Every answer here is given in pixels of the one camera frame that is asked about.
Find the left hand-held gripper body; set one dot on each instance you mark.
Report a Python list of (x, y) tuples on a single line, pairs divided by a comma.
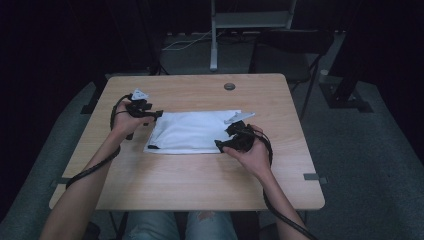
[(137, 106)]

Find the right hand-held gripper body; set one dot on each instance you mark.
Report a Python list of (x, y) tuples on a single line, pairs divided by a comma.
[(243, 138)]

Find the white tank top black trim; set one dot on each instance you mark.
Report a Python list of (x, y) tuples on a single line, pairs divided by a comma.
[(190, 131)]

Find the person's left hand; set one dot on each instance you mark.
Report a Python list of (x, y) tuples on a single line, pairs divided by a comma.
[(125, 123)]

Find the person's right hand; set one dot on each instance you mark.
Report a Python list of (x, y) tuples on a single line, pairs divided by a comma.
[(256, 156)]

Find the grey round table grommet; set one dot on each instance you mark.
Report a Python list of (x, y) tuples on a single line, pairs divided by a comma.
[(229, 86)]

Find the black table foot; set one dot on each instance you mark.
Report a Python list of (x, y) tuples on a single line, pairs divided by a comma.
[(91, 105)]

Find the person's right leg in jeans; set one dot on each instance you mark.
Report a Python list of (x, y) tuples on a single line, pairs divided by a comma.
[(210, 226)]

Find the person's leg in jeans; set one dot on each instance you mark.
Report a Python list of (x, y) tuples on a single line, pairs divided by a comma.
[(210, 226), (150, 226)]

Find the grey tape strip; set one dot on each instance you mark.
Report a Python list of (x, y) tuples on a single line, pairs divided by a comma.
[(61, 182), (315, 177)]

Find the black chair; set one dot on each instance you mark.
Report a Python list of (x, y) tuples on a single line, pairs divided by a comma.
[(293, 43)]

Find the person's left leg in jeans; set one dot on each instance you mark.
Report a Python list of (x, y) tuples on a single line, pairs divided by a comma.
[(150, 226)]

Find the black stand base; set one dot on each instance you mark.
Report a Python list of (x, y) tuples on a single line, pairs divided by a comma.
[(346, 100)]

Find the grey metal stand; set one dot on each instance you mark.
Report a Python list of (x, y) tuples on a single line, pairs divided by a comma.
[(248, 20)]

